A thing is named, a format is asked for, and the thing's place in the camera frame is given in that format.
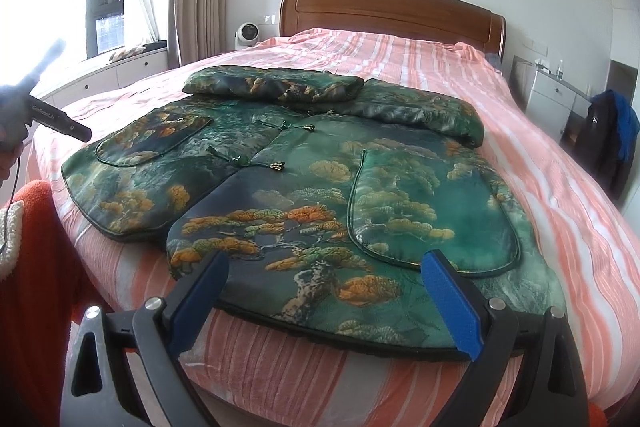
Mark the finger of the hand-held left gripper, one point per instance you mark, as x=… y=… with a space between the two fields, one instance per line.
x=42 y=64
x=77 y=130

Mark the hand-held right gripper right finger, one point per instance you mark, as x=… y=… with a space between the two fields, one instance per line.
x=450 y=307

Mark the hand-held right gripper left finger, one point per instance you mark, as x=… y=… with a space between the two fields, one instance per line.
x=200 y=302

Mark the green printed padded jacket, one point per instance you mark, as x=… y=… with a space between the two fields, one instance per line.
x=310 y=187

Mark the person's left forearm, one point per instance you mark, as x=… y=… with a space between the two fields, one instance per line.
x=40 y=307

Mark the person's left hand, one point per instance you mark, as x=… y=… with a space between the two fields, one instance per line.
x=6 y=164

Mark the white window seat cabinet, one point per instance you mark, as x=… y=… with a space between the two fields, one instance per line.
x=120 y=74

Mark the patterned window seat cushion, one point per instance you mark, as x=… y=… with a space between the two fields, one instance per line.
x=127 y=52

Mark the small white fan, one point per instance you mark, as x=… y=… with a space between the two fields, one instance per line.
x=247 y=34

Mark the orange fleece robe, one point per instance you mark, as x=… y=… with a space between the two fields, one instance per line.
x=612 y=418

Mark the black hanging jacket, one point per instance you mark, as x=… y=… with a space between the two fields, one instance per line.
x=597 y=142

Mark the white nightstand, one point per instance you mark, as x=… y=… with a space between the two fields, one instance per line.
x=552 y=102

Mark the blue hanging garment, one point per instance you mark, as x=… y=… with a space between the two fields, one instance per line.
x=627 y=127

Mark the pink striped bed blanket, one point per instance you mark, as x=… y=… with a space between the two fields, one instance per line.
x=400 y=57

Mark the small clear bottle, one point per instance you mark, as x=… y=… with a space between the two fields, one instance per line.
x=559 y=68

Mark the wooden bed headboard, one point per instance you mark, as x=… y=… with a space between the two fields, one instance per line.
x=390 y=12

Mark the white wardrobe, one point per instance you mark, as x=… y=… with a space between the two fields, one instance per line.
x=625 y=32

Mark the white wall switch panel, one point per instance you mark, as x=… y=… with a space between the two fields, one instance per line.
x=534 y=46

